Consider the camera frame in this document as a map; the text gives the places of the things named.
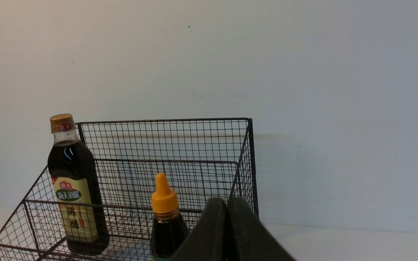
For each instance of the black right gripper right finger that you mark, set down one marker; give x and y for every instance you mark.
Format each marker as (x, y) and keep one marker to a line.
(247, 239)

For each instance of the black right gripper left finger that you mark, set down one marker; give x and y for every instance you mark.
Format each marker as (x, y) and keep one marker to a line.
(206, 240)

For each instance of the small sauce bottle orange cap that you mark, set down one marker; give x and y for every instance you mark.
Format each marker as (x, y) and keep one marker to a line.
(169, 228)

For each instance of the dark vinegar bottle gold cap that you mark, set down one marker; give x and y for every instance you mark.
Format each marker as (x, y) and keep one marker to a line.
(73, 173)

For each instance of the black wire mesh shelf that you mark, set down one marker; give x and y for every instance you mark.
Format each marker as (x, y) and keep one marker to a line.
(202, 158)

